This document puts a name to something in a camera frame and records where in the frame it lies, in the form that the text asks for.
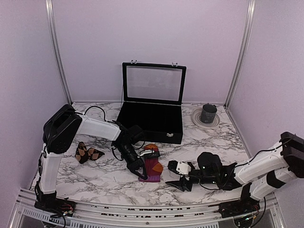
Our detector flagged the black display case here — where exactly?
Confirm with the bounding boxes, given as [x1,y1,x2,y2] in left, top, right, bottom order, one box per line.
[117,62,187,144]

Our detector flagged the dark grey ceramic mug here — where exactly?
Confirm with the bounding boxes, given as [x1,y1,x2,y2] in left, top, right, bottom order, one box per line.
[200,103,217,124]

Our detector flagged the brown argyle sock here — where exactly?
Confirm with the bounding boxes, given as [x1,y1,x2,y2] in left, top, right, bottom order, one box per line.
[75,142,105,164]

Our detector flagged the beige ceramic plate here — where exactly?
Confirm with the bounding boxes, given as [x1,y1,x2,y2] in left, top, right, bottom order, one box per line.
[191,107,220,130]

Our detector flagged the maroon striped sock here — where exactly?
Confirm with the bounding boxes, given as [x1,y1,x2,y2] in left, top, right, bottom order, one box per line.
[138,143,163,182]

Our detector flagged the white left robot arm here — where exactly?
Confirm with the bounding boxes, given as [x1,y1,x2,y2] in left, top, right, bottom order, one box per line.
[35,104,148,212]

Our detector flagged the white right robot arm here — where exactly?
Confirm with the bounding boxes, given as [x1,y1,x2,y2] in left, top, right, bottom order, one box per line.
[167,132,304,218]

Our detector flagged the aluminium corner post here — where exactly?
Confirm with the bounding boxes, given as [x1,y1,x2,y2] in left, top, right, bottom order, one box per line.
[45,0,73,104]
[224,0,256,109]

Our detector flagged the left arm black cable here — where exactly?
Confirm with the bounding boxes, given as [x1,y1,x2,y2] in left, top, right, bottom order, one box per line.
[84,106,119,125]

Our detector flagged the aluminium front rail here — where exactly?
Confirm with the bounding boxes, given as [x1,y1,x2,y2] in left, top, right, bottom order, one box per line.
[8,189,286,228]

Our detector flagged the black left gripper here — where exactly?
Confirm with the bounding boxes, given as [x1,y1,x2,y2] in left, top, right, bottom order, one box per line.
[115,143,147,180]

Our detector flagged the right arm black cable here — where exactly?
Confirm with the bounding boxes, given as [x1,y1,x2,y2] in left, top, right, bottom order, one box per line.
[235,134,297,167]

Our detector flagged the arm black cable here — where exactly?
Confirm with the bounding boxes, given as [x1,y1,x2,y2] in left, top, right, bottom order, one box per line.
[235,134,297,167]
[84,106,119,125]

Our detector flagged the right aluminium corner post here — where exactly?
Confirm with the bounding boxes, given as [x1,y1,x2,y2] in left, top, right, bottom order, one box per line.
[224,0,256,109]

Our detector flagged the left aluminium corner post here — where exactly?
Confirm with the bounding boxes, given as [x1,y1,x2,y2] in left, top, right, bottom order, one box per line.
[45,0,73,104]

